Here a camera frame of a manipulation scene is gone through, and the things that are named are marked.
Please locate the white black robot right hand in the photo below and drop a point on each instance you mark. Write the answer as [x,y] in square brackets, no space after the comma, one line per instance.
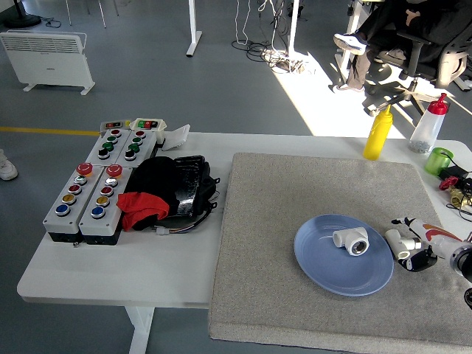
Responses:
[424,230]

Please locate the slim white tee pipe fitting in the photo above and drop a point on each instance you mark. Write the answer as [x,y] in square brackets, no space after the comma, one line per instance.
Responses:
[395,241]

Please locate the thick white tee pipe fitting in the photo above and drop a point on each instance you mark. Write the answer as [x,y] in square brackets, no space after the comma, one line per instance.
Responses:
[348,237]

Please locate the blue plate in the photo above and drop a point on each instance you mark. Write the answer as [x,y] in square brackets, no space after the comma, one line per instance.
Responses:
[332,273]

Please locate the black power adapter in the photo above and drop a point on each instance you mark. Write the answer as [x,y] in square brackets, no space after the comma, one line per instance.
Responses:
[455,171]

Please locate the green plastic cup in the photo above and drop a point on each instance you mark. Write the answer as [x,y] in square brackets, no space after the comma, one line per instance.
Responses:
[437,162]

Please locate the clear squeeze bottle red cap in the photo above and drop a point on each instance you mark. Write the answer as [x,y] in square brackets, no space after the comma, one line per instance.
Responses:
[427,129]

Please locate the yellow squeeze bottle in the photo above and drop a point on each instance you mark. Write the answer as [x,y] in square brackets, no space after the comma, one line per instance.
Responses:
[377,138]

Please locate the grey-brown mat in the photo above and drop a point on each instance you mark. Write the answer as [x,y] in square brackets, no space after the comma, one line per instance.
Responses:
[276,221]

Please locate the black office chair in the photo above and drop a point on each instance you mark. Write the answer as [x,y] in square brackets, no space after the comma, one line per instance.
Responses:
[424,70]

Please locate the seated person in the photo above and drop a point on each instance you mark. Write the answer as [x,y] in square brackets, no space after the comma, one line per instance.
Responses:
[383,18]

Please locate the white desk leg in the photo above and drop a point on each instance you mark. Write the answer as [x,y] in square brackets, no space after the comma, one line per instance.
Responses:
[350,22]
[293,26]
[193,33]

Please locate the white plastic cover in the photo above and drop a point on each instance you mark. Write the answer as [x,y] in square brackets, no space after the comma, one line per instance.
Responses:
[176,138]

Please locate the black cloth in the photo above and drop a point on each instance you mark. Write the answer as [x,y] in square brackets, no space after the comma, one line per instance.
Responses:
[153,177]

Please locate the red cloth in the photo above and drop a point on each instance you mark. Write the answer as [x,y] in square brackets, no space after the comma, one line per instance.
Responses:
[142,208]

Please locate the white table leg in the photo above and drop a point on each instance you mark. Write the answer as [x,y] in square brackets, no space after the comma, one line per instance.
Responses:
[140,328]

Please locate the three-button control box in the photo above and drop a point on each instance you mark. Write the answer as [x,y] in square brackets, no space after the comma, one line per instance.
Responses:
[123,145]
[97,142]

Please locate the five-button control box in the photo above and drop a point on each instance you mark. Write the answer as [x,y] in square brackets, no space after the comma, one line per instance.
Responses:
[92,225]
[59,221]

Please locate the white panel heater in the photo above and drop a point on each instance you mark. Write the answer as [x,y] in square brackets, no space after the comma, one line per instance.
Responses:
[48,62]

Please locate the person's white shoe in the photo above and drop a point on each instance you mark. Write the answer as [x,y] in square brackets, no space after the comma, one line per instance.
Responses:
[7,169]

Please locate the black fan base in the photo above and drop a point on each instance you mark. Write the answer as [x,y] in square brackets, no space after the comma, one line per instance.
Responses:
[22,19]

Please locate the cream switch box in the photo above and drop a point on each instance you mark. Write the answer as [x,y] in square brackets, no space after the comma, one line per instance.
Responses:
[149,125]

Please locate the small grey switch box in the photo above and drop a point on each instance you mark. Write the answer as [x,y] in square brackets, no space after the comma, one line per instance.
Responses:
[115,125]

